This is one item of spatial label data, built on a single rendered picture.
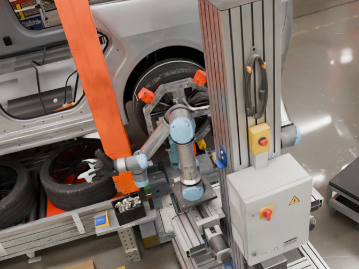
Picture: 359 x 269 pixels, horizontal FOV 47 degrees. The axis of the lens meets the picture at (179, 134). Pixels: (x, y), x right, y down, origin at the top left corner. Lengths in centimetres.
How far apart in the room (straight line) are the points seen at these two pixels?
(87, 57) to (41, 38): 243
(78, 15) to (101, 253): 189
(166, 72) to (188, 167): 101
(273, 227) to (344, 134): 229
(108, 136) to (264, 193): 119
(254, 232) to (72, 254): 185
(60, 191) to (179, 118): 154
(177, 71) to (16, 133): 128
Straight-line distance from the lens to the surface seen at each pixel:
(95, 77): 248
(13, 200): 342
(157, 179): 325
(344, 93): 482
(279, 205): 199
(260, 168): 202
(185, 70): 300
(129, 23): 292
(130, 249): 319
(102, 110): 259
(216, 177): 358
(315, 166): 387
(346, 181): 328
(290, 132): 255
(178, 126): 197
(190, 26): 302
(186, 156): 211
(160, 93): 293
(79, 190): 324
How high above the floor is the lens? 261
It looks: 37 degrees down
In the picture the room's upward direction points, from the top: 10 degrees counter-clockwise
